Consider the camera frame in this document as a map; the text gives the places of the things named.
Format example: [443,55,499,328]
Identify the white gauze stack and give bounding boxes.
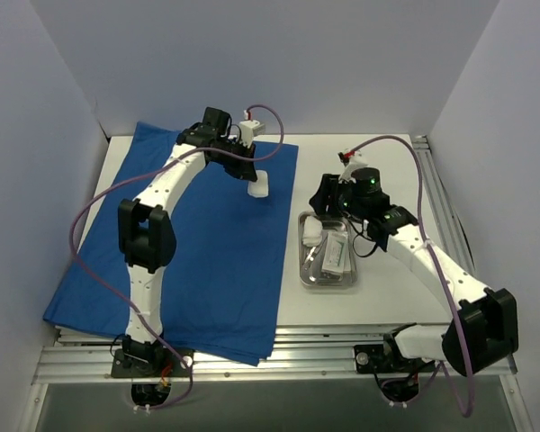
[247,170,269,199]
[301,215,323,248]

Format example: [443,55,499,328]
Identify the steel instrument tray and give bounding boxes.
[298,211,358,289]

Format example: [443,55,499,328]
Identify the suture packet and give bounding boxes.
[321,231,351,275]

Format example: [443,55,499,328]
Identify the steel tweezers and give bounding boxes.
[301,245,320,278]

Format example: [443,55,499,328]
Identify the blue surgical drape cloth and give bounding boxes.
[43,122,298,365]

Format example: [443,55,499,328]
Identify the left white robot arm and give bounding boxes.
[118,107,267,377]

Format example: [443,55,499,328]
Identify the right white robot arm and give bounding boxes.
[309,168,519,375]

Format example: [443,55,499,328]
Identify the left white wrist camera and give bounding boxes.
[238,120,266,146]

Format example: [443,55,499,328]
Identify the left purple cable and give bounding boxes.
[67,104,284,410]

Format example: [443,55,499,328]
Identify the aluminium side rail frame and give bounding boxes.
[409,134,496,338]

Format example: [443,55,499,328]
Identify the aluminium front rail frame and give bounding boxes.
[31,321,518,386]

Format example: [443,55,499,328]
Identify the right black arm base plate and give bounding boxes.
[353,344,436,375]

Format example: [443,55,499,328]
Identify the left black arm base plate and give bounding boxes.
[110,349,190,379]

